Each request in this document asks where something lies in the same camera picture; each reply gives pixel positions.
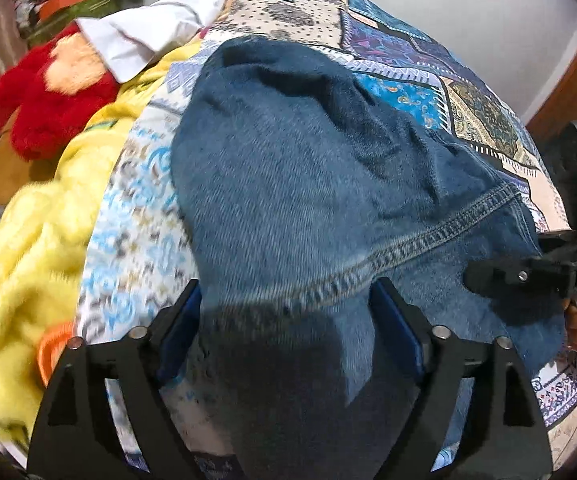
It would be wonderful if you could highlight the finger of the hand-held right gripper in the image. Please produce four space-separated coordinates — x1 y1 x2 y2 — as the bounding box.
463 254 577 302

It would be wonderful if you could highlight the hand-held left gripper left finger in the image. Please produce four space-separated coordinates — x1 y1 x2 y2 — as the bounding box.
27 279 204 480

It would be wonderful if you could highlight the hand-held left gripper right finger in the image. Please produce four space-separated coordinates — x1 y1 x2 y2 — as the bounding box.
370 277 554 480

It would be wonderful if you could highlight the blue denim jacket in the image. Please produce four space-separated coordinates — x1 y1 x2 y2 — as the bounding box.
170 37 572 480

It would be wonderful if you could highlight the patchwork blue bedspread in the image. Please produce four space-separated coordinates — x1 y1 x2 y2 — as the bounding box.
73 0 577 476

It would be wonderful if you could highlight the brown wooden door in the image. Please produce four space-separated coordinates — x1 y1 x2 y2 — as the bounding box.
525 22 577 148

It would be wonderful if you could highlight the orange plastic object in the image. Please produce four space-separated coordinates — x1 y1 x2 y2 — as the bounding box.
36 322 76 388

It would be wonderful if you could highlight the yellow fleece blanket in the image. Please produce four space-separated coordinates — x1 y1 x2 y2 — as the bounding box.
0 40 204 448

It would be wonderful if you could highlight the brown cardboard box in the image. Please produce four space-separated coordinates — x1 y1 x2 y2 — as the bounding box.
0 110 62 207

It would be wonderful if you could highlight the red plush toy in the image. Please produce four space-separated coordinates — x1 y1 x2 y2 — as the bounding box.
0 22 122 162

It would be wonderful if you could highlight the white pillow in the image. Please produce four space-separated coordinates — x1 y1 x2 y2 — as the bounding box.
76 0 249 83

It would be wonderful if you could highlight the green patterned box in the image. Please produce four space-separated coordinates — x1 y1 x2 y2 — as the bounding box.
26 0 119 43

